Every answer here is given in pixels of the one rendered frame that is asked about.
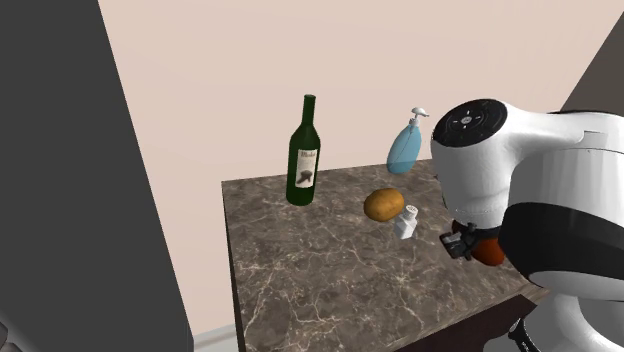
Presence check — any green wine bottle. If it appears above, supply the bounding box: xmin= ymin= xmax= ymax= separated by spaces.
xmin=285 ymin=93 xmax=322 ymax=207

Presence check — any brown potato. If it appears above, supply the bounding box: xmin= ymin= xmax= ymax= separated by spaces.
xmin=363 ymin=187 xmax=406 ymax=223

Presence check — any white salt shaker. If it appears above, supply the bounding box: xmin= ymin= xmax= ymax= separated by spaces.
xmin=393 ymin=205 xmax=419 ymax=241

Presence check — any red orange round fruit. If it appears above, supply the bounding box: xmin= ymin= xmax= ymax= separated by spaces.
xmin=451 ymin=220 xmax=507 ymax=267

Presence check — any blue soap dispenser bottle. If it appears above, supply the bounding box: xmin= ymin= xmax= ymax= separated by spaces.
xmin=386 ymin=107 xmax=431 ymax=176

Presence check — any marble top dark cabinet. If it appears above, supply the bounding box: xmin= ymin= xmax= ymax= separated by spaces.
xmin=220 ymin=158 xmax=552 ymax=352

